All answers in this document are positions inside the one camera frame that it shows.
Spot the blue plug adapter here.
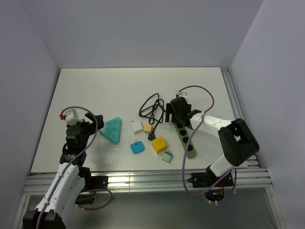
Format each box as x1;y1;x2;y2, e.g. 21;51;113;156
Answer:
130;141;145;154

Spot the white charger plug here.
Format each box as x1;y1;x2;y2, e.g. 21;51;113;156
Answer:
131;121;143;134

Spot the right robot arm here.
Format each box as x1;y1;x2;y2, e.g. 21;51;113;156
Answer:
165;96;260;187

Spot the black power cord with plug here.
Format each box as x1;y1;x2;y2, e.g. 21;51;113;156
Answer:
139;93;166;141

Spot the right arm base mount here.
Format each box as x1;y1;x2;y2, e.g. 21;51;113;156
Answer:
187;169;237;205

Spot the yellow cube socket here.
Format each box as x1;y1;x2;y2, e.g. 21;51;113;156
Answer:
152;136;167;154

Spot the light green plug adapter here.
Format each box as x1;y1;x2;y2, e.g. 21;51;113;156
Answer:
162;151;173;163

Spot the green power strip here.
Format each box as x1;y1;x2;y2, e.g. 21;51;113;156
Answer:
174;123;197;159

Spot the aluminium rail frame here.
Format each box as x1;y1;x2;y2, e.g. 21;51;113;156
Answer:
11;67;286;229

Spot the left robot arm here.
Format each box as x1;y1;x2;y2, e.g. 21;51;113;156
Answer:
22;110;104;229

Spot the teal triangular power strip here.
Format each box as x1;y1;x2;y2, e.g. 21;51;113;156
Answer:
99;117;121;145

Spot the small orange plug adapter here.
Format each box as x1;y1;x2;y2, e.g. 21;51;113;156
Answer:
143;124;153;134

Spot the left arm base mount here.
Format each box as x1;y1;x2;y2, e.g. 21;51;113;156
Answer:
75;176;108;206

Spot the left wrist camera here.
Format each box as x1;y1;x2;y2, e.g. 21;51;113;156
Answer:
59;108;80;126

